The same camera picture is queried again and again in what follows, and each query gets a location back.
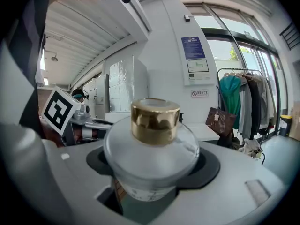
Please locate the white locker cabinet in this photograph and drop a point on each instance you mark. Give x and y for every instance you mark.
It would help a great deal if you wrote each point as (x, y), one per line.
(97, 95)

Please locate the blue and white wall poster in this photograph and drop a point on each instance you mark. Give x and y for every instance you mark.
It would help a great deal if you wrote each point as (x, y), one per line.
(195, 60)

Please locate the clear glass bottle gold cap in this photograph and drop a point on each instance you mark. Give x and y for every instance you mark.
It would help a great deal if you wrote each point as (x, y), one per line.
(150, 156)

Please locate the teal hooded jacket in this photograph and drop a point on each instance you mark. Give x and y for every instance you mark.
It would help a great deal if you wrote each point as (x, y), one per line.
(230, 97)

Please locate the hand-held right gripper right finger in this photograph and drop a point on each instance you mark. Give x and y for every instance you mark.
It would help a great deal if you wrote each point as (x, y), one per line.
(222, 191)

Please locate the small wall-mounted sensor box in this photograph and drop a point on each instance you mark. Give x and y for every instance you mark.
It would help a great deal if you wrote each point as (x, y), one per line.
(186, 17)

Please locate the white bag on floor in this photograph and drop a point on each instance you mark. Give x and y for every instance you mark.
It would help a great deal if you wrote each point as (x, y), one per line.
(250, 147)

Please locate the ceiling pendant lamp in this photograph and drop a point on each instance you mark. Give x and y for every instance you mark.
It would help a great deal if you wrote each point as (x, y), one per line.
(54, 58)

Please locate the dark hanging coat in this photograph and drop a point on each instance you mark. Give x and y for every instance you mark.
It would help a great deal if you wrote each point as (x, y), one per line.
(255, 104)

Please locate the glass sliding doors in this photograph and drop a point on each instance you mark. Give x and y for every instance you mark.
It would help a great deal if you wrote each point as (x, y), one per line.
(253, 53)

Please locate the black wall vent grille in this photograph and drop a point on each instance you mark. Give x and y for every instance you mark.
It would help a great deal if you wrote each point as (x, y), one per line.
(290, 35)

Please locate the person's dark and white clothing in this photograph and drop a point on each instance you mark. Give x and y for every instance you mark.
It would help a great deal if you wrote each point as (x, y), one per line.
(21, 62)

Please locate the beige hanging coat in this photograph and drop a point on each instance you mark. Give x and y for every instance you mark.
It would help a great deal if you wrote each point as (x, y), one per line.
(267, 99)

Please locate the cardboard box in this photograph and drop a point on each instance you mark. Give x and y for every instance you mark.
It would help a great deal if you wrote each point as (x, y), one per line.
(295, 123)

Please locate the silver foil-covered cabinet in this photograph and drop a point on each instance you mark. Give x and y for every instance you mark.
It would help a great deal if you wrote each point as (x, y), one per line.
(122, 85)

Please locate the white table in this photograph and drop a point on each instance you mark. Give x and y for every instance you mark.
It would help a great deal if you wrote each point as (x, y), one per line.
(201, 131)

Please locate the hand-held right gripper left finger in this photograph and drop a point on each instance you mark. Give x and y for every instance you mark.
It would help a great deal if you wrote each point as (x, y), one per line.
(77, 172)

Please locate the small red-symbol wall sign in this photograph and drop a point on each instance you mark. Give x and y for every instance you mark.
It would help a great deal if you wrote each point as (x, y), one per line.
(199, 93)

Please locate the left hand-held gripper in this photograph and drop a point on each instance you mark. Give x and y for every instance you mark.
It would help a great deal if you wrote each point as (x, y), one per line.
(58, 110)

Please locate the black bin yellow lid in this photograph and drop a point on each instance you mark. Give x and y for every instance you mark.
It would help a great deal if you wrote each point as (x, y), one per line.
(286, 124)

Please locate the grey hanging shirt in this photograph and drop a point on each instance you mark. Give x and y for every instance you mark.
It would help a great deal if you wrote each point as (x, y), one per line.
(245, 107)

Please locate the brown bag with tag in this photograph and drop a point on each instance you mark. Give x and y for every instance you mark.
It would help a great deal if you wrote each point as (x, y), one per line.
(220, 122)

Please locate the black clothes rack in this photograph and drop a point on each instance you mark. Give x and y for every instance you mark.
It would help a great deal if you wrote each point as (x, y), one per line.
(243, 69)

